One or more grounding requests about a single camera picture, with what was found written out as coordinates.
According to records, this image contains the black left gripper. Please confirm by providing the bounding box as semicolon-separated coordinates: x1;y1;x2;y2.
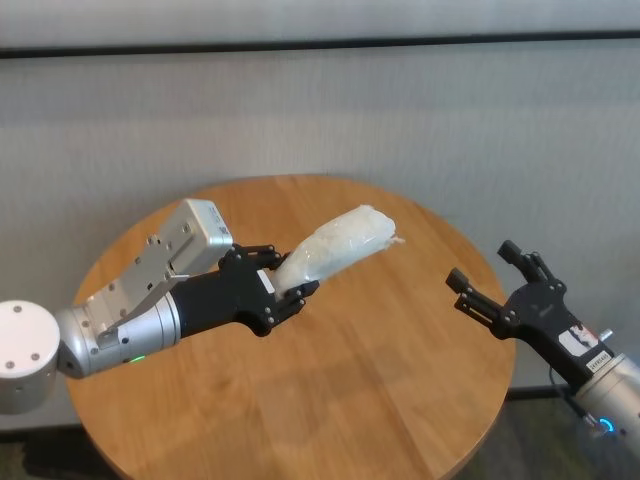
169;243;321;339

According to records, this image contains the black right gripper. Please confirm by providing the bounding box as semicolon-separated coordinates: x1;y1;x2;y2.
445;239;617;389

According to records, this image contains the white plastic-wrapped sandbag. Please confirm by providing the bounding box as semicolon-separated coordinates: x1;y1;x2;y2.
273;203;406;301

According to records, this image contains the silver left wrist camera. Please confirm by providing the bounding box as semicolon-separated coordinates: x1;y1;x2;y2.
74;198;235;349

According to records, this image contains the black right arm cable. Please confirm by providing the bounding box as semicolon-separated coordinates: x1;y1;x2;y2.
547;367;601;434

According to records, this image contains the black wall trim strip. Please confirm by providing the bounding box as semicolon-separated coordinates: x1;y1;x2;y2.
0;30;640;60

